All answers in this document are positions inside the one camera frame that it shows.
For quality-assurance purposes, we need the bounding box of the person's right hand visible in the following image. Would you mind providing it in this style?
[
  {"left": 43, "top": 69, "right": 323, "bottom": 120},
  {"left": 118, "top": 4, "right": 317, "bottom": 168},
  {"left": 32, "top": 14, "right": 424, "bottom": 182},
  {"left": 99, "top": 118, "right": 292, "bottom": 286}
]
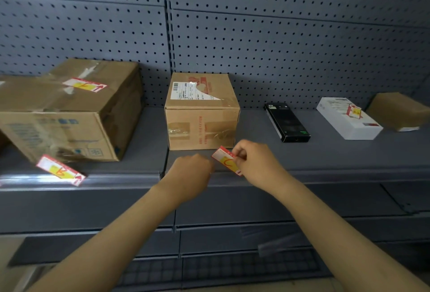
[{"left": 231, "top": 139, "right": 293, "bottom": 198}]

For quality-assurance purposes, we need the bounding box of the person's left forearm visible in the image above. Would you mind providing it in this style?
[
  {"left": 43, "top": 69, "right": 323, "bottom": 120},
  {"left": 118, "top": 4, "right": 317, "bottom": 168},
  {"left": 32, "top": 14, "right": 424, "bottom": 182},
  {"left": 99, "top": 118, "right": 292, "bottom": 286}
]
[{"left": 28, "top": 181, "right": 180, "bottom": 292}]

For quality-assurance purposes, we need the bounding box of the red and yellow box sticker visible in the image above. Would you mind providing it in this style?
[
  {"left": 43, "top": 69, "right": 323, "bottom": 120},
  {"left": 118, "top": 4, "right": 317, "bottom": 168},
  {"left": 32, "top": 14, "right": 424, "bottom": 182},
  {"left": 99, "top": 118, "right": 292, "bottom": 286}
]
[{"left": 62, "top": 78, "right": 108, "bottom": 93}]

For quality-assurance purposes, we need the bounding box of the grey metal shelf unit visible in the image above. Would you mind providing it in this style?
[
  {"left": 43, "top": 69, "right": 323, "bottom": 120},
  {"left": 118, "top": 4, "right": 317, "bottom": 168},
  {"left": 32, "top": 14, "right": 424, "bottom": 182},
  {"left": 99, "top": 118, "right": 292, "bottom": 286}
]
[{"left": 0, "top": 0, "right": 430, "bottom": 292}]

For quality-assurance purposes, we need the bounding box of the person's right forearm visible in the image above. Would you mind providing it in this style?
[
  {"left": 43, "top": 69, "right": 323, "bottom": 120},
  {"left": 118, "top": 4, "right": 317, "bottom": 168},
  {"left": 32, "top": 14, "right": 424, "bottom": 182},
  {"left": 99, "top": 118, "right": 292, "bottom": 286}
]
[{"left": 269, "top": 178, "right": 430, "bottom": 292}]

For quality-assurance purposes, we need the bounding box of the large brown cardboard box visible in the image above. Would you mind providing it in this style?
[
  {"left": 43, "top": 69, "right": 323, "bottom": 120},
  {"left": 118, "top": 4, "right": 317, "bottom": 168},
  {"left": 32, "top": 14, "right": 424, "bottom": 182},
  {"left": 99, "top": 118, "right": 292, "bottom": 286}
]
[{"left": 0, "top": 58, "right": 146, "bottom": 165}]

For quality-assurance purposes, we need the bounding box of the small red and yellow sticker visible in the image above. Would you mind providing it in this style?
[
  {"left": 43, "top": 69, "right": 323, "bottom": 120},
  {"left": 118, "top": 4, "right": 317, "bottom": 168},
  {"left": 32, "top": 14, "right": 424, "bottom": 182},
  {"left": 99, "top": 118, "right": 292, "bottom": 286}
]
[{"left": 346, "top": 103, "right": 363, "bottom": 120}]

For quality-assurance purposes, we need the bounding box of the small brown cardboard box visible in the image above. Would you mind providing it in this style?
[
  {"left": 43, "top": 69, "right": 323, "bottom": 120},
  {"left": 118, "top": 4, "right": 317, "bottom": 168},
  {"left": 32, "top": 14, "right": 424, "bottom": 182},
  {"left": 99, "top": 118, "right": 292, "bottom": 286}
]
[{"left": 164, "top": 72, "right": 241, "bottom": 151}]

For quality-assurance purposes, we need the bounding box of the person's left hand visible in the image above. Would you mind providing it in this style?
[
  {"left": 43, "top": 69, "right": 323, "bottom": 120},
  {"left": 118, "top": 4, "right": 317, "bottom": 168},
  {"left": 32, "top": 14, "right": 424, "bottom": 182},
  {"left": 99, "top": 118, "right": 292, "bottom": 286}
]
[{"left": 163, "top": 153, "right": 215, "bottom": 206}]

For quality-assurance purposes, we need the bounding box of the red and yellow label tag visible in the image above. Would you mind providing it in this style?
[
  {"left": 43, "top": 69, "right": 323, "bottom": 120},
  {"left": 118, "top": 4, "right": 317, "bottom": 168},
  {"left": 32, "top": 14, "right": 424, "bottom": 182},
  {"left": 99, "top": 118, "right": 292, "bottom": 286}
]
[{"left": 211, "top": 146, "right": 243, "bottom": 176}]

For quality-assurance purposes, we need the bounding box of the brown padded parcel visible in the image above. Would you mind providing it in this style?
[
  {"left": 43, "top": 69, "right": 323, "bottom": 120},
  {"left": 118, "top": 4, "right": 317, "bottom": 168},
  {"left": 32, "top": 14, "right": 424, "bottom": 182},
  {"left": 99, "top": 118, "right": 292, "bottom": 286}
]
[{"left": 365, "top": 92, "right": 430, "bottom": 132}]

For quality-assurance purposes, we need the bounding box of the red and yellow shelf tag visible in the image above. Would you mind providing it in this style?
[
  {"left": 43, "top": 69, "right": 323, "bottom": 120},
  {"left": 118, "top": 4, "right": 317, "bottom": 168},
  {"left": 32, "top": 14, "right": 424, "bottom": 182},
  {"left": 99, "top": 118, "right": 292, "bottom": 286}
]
[{"left": 36, "top": 154, "right": 87, "bottom": 187}]

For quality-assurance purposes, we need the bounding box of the white shipping label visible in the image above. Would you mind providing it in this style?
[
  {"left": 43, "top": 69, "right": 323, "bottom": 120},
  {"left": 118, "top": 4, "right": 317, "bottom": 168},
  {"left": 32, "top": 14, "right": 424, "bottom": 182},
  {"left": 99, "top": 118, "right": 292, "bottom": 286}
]
[{"left": 170, "top": 81, "right": 221, "bottom": 101}]

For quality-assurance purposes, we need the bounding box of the white rectangular box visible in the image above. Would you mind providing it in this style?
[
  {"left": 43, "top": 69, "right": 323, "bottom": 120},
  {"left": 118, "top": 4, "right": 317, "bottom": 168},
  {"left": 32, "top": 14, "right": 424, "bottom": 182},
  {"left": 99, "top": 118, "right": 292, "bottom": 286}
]
[{"left": 316, "top": 97, "right": 384, "bottom": 141}]

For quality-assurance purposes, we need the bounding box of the black slim box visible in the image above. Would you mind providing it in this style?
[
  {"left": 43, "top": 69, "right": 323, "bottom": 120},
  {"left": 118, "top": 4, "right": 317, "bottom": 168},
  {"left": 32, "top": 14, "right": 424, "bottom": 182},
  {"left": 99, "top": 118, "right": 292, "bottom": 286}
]
[{"left": 263, "top": 102, "right": 311, "bottom": 143}]

